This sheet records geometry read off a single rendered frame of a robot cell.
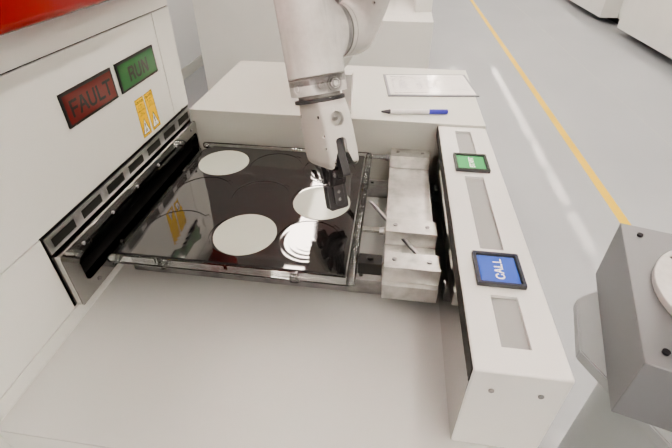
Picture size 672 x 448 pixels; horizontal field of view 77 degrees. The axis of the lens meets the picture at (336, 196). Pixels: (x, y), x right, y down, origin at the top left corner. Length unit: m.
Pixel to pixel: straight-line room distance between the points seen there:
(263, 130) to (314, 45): 0.38
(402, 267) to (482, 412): 0.21
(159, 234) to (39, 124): 0.23
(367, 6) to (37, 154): 0.48
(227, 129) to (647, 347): 0.81
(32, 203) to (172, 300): 0.24
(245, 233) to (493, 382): 0.41
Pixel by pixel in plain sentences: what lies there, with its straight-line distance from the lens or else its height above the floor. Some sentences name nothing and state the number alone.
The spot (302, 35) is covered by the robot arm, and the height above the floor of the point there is 1.19.
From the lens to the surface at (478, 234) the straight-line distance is 0.61.
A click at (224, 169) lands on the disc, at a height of 0.90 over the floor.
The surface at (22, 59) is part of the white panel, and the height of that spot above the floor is 1.18.
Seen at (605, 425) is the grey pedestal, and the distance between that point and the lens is 0.85.
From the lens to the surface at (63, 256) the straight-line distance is 0.68.
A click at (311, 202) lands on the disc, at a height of 0.90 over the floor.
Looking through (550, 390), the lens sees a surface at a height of 0.94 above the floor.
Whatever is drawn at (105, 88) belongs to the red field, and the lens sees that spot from 0.74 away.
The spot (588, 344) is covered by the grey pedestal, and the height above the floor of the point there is 0.82.
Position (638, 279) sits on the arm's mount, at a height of 0.92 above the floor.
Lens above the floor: 1.33
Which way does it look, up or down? 35 degrees down
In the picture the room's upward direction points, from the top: straight up
